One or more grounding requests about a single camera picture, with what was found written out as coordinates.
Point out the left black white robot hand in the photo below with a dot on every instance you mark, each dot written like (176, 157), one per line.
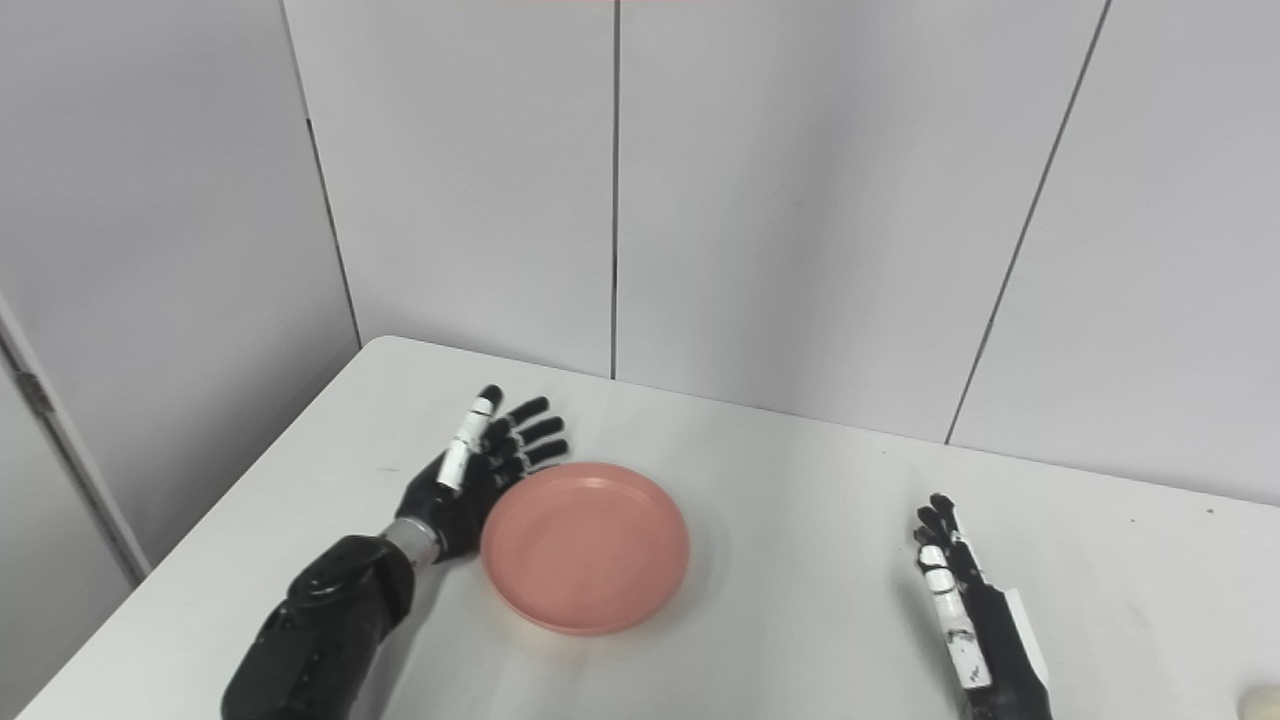
(462, 505)

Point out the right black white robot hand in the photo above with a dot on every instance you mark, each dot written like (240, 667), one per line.
(1005, 650)

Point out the pink round plate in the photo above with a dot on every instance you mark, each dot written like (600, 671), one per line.
(585, 548)

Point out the white steamed bun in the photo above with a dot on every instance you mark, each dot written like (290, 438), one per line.
(1262, 704)

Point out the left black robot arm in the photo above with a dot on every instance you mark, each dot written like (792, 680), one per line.
(320, 630)

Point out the grey metal door hinge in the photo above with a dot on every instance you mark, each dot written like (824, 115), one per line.
(35, 394)

